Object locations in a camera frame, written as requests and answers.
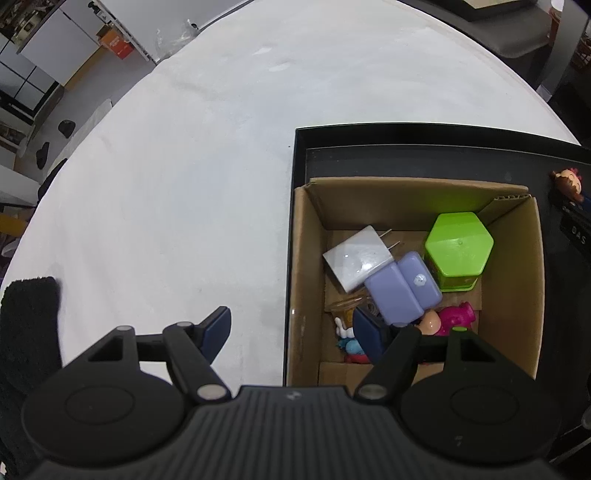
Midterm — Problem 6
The orange box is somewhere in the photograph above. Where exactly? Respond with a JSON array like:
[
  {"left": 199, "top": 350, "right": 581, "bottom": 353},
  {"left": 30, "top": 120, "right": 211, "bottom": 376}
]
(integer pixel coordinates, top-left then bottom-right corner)
[{"left": 99, "top": 30, "right": 137, "bottom": 61}]

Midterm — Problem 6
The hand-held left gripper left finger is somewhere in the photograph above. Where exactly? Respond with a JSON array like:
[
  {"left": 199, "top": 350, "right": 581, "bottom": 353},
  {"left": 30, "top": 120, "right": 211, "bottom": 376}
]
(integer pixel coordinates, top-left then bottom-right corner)
[{"left": 62, "top": 306, "right": 232, "bottom": 404}]

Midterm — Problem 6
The white plug charger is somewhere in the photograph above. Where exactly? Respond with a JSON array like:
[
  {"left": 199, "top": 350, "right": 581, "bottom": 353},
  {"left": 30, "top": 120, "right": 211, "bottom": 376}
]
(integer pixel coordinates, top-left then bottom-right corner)
[{"left": 322, "top": 225, "right": 400, "bottom": 294}]

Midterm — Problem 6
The black plastic tray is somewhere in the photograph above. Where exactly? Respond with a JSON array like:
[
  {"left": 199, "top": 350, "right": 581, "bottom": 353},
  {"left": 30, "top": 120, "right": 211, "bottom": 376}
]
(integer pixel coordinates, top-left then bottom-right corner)
[{"left": 283, "top": 124, "right": 591, "bottom": 462}]

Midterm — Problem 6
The pink plastic toy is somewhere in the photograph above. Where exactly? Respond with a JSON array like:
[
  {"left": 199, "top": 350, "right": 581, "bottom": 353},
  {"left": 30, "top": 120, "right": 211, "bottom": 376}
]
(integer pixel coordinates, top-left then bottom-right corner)
[{"left": 436, "top": 302, "right": 477, "bottom": 337}]

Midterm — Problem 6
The black cloth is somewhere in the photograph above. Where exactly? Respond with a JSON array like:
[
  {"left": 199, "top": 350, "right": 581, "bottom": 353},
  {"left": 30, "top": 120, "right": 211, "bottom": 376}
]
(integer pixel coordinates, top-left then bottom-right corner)
[{"left": 0, "top": 276, "right": 64, "bottom": 467}]

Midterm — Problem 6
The brown-haired doll figurine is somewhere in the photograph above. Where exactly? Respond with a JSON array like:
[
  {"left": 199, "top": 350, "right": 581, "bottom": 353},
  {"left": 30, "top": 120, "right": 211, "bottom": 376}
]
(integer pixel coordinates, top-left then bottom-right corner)
[{"left": 549, "top": 168, "right": 585, "bottom": 204}]

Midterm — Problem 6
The white cabinet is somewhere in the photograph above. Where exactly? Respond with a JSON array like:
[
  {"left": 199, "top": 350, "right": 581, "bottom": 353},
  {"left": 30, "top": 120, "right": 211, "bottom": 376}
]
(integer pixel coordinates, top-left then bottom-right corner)
[{"left": 18, "top": 7, "right": 100, "bottom": 88}]

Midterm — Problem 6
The lavender plastic case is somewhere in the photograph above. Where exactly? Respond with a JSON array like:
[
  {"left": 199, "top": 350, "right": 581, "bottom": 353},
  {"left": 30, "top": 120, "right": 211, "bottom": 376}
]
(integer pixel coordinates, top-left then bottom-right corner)
[{"left": 365, "top": 252, "right": 443, "bottom": 328}]

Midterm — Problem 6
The brown cardboard box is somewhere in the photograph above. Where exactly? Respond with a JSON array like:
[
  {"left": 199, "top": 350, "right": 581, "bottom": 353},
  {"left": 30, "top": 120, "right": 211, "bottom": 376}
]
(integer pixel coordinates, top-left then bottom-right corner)
[{"left": 284, "top": 178, "right": 543, "bottom": 388}]

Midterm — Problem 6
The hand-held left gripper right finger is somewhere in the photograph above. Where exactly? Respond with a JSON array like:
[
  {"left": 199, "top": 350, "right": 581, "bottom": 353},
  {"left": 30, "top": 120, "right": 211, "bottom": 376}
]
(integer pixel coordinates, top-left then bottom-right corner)
[{"left": 353, "top": 307, "right": 502, "bottom": 404}]

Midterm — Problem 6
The black framed tan board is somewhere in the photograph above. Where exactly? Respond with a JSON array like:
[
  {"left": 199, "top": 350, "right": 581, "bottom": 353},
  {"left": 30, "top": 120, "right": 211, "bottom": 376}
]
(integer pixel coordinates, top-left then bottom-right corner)
[{"left": 462, "top": 0, "right": 555, "bottom": 21}]

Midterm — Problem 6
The blue monster figurine with mug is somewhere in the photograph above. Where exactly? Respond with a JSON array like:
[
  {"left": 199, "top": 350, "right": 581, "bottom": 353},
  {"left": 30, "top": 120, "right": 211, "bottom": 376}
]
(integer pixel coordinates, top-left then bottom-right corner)
[{"left": 332, "top": 300, "right": 370, "bottom": 365}]

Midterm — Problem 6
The grey cushion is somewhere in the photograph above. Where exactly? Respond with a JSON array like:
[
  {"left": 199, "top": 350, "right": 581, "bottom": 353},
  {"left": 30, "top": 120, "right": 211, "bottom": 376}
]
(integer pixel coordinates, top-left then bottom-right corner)
[{"left": 416, "top": 0, "right": 555, "bottom": 60}]

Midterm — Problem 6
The green hexagonal tin box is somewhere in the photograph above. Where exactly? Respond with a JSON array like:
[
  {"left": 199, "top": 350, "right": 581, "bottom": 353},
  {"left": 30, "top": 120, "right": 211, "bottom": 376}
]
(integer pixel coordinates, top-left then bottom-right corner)
[{"left": 424, "top": 212, "right": 495, "bottom": 291}]

